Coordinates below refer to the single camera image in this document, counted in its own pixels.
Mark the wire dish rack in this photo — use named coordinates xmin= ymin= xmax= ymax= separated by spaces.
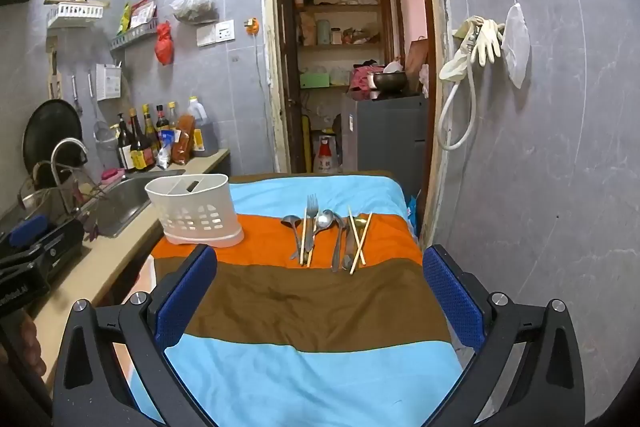
xmin=0 ymin=166 xmax=103 ymax=235

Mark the red cloth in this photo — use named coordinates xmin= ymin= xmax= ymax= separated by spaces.
xmin=348 ymin=65 xmax=382 ymax=101

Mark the white hose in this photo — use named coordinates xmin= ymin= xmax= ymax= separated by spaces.
xmin=437 ymin=56 xmax=477 ymax=152

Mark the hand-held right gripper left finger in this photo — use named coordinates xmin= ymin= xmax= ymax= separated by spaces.
xmin=51 ymin=244 xmax=219 ymax=427

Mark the gold spoon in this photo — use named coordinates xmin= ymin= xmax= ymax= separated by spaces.
xmin=342 ymin=217 xmax=368 ymax=271

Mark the white door frame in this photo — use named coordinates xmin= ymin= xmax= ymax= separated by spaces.
xmin=258 ymin=0 xmax=448 ymax=248

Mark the wooden board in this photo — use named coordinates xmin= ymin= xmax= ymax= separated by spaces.
xmin=405 ymin=37 xmax=430 ymax=80

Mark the blue white packet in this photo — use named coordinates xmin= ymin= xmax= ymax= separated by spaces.
xmin=156 ymin=129 xmax=181 ymax=170

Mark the white wall-mounted box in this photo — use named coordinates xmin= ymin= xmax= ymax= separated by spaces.
xmin=95 ymin=63 xmax=124 ymax=102

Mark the hanging metal strainer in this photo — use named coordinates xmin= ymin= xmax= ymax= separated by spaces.
xmin=87 ymin=69 xmax=114 ymax=152

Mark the yellow stick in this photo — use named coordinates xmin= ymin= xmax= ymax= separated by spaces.
xmin=301 ymin=116 xmax=311 ymax=173

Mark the white plastic utensil holder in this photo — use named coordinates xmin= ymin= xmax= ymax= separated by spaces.
xmin=145 ymin=173 xmax=245 ymax=248

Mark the wooden shelf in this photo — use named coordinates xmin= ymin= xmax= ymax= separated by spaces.
xmin=291 ymin=0 xmax=396 ymax=92

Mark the white power cable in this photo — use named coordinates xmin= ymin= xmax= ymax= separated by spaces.
xmin=254 ymin=34 xmax=274 ymax=88

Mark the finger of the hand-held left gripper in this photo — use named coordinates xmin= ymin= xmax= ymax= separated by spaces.
xmin=0 ymin=215 xmax=49 ymax=254
xmin=22 ymin=219 xmax=86 ymax=281

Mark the metal wall rack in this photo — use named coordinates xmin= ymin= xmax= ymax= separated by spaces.
xmin=109 ymin=14 xmax=159 ymax=53

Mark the person's left hand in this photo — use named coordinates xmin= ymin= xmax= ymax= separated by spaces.
xmin=22 ymin=318 xmax=49 ymax=378

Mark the cream rubber glove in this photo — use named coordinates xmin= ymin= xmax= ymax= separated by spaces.
xmin=439 ymin=19 xmax=476 ymax=83
xmin=470 ymin=18 xmax=506 ymax=68

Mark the blue plastic bag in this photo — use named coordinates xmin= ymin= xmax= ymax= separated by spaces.
xmin=407 ymin=191 xmax=422 ymax=236

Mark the brown wooden door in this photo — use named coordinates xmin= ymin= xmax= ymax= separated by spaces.
xmin=276 ymin=0 xmax=307 ymax=174

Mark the white wall basket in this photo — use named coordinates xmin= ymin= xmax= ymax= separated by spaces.
xmin=44 ymin=0 xmax=109 ymax=29

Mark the wooden hanging trivet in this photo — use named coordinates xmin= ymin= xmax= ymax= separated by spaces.
xmin=45 ymin=35 xmax=64 ymax=100

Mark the red-orange spice packet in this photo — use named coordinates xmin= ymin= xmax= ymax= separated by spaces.
xmin=172 ymin=114 xmax=196 ymax=166

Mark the white mesh bag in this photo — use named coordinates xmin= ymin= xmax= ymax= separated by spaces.
xmin=502 ymin=1 xmax=531 ymax=90

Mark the red snack packet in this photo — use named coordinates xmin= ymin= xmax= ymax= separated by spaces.
xmin=130 ymin=0 xmax=157 ymax=30

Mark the green box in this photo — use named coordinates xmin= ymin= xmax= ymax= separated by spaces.
xmin=299 ymin=71 xmax=331 ymax=89

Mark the metal faucet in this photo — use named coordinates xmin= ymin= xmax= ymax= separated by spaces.
xmin=50 ymin=137 xmax=90 ymax=188

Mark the striped blanket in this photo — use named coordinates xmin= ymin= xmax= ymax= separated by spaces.
xmin=122 ymin=174 xmax=464 ymax=427

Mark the dark metal bowl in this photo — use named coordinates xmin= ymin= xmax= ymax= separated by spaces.
xmin=372 ymin=71 xmax=409 ymax=94

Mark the grey cabinet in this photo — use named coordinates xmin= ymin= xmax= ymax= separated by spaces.
xmin=340 ymin=94 xmax=430 ymax=204

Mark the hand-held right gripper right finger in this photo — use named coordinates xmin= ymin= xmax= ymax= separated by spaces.
xmin=422 ymin=244 xmax=587 ymax=427

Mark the hanging metal peeler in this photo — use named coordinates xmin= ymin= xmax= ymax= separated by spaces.
xmin=69 ymin=74 xmax=84 ymax=116

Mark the long silver spoon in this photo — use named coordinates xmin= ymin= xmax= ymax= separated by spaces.
xmin=330 ymin=212 xmax=347 ymax=271

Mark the black frying pan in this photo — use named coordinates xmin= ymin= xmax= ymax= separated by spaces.
xmin=22 ymin=99 xmax=84 ymax=188

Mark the black fork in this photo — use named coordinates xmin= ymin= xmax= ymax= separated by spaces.
xmin=303 ymin=194 xmax=320 ymax=261

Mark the red plastic bag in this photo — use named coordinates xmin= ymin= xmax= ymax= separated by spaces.
xmin=154 ymin=21 xmax=175 ymax=66

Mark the white bottle red label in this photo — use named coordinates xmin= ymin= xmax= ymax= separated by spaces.
xmin=313 ymin=134 xmax=341 ymax=173

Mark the small silver spoon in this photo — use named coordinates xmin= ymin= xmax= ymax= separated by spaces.
xmin=280 ymin=214 xmax=302 ymax=261

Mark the steel sink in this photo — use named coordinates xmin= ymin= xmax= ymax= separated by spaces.
xmin=84 ymin=173 xmax=187 ymax=239

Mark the large oil jug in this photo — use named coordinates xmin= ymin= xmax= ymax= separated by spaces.
xmin=187 ymin=95 xmax=220 ymax=157

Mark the beige kitchen counter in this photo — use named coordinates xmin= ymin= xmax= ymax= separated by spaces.
xmin=27 ymin=149 xmax=231 ymax=388

